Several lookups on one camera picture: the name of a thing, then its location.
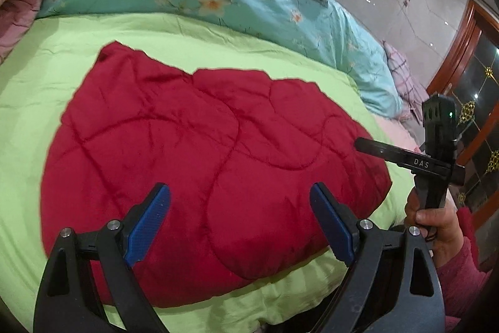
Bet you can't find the red puffer jacket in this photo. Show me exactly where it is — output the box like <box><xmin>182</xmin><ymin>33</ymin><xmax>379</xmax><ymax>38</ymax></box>
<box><xmin>41</xmin><ymin>42</ymin><xmax>392</xmax><ymax>308</ymax></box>

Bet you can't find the light green bed quilt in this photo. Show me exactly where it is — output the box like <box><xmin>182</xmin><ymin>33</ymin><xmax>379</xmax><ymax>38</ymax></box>
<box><xmin>1</xmin><ymin>13</ymin><xmax>392</xmax><ymax>332</ymax></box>

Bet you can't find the person's right hand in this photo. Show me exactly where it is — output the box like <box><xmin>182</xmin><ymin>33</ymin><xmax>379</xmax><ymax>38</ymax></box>
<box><xmin>404</xmin><ymin>189</ymin><xmax>463</xmax><ymax>268</ymax></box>

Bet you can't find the pink fleece sleeve forearm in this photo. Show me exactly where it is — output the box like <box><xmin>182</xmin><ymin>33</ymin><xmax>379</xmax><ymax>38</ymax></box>
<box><xmin>434</xmin><ymin>209</ymin><xmax>491</xmax><ymax>332</ymax></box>

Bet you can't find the pink plaid cloth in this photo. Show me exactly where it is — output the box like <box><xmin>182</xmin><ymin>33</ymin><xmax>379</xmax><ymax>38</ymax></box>
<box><xmin>382</xmin><ymin>42</ymin><xmax>429</xmax><ymax>125</ymax></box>

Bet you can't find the wooden glass door cabinet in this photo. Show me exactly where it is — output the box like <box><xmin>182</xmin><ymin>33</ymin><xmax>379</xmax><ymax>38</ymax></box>
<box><xmin>427</xmin><ymin>0</ymin><xmax>498</xmax><ymax>271</ymax></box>

